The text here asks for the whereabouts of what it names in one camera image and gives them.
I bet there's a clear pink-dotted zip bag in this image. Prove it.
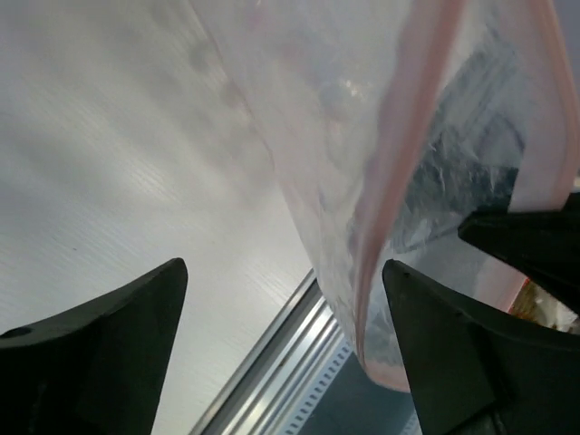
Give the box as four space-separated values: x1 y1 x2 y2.
193 1 579 392

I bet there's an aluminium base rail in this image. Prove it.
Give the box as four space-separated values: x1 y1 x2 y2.
192 272 350 434

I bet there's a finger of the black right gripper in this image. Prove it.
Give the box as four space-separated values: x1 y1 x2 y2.
458 192 579 313

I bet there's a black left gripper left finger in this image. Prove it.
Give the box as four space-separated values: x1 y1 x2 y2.
1 258 188 434

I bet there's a white slotted cable duct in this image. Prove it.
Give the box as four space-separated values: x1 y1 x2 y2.
271 343 418 435

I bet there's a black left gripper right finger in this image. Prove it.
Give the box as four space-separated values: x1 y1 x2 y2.
382 260 579 434

